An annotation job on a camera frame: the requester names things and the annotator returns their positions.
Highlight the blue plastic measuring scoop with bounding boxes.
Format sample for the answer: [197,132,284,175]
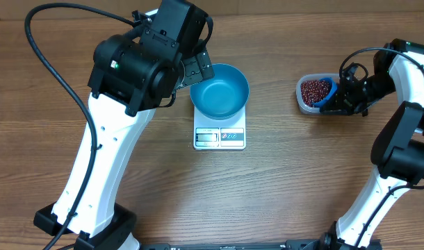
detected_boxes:
[311,77,338,108]

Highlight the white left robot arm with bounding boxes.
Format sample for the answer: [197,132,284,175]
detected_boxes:
[33,0,214,249]

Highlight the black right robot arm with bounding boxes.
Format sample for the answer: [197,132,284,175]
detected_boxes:
[307,39,424,249]

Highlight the teal metal bowl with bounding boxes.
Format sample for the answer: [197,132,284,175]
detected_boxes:
[190,63,250,120]

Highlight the white digital kitchen scale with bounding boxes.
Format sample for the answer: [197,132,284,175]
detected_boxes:
[193,107,247,150]

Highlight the red beans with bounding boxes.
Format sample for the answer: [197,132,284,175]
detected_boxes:
[300,80,331,107]

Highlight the clear plastic container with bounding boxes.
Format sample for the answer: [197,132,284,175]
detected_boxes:
[296,73,339,115]

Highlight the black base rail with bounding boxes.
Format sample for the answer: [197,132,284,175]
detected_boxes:
[138,238,383,250]

